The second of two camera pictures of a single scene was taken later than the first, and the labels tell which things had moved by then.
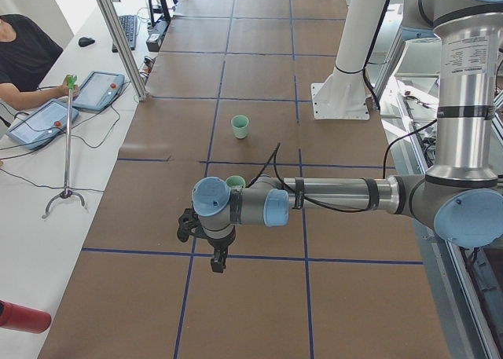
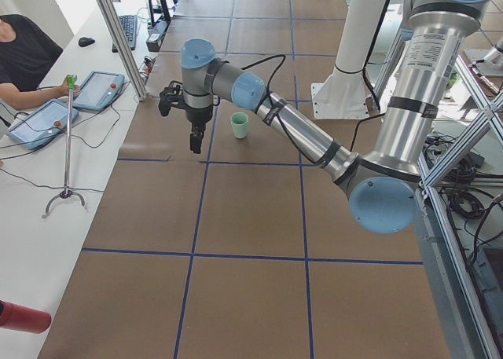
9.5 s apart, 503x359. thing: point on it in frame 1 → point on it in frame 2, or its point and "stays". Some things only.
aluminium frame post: x=104 y=1 stays
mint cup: x=240 y=123 stays
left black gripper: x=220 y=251 → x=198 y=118
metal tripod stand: x=70 y=82 stays
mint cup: x=236 y=181 → x=239 y=121
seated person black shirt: x=27 y=49 stays
